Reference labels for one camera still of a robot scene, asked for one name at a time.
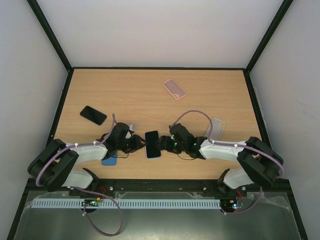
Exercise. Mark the pink phone case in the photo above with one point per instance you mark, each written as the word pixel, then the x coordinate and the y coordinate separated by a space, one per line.
pixel 174 89

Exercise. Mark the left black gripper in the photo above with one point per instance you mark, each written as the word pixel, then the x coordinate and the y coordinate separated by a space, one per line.
pixel 137 144

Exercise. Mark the blue phone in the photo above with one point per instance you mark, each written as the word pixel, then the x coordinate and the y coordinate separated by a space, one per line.
pixel 111 161

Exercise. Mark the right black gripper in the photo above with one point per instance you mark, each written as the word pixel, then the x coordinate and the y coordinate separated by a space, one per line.
pixel 164 143

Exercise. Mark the lavender phone case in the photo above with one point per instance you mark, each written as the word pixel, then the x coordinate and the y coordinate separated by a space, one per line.
pixel 152 151

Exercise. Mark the black phone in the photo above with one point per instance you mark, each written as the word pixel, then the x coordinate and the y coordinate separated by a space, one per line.
pixel 93 115

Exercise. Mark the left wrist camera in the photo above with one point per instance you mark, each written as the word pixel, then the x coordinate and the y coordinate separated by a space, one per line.
pixel 132 128

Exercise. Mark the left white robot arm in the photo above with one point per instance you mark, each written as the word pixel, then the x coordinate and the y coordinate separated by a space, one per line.
pixel 54 168

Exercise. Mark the light blue cable duct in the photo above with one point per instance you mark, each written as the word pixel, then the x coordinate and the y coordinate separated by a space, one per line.
pixel 59 203

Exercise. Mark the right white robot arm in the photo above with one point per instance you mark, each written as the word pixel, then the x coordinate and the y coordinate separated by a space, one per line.
pixel 259 164

